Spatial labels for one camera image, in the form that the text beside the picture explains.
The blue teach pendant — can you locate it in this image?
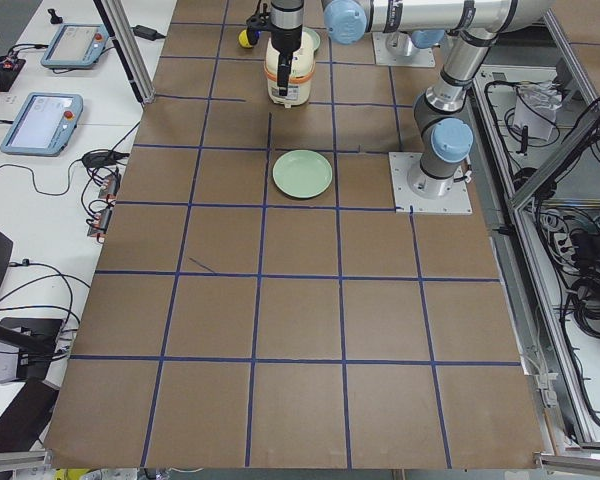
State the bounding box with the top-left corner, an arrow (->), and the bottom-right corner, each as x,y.
0,92 -> 83,157
41,24 -> 109,69

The black coiled cable bundle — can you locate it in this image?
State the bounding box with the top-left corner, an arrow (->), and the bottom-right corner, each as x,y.
559,269 -> 600,341

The blue teach pendant far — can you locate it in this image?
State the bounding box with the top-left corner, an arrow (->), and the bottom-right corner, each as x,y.
41,24 -> 109,69

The green plate near arm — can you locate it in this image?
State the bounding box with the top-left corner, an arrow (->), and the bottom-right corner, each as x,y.
272,150 -> 333,199
303,27 -> 321,51

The yellow lemon toy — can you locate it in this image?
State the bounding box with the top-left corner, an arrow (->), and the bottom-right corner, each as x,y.
238,29 -> 257,49

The aluminium frame post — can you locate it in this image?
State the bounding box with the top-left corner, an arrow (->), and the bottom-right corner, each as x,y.
93,0 -> 156,105

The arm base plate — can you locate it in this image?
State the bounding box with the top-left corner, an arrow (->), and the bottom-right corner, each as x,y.
389,152 -> 473,215
373,32 -> 436,68

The blue teach pendant near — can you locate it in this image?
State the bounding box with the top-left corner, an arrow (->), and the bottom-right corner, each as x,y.
0,92 -> 83,157

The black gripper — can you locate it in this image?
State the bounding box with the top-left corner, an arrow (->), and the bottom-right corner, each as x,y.
246,0 -> 304,97

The black power adapter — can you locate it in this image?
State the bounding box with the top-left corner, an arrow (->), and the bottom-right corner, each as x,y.
132,25 -> 166,41

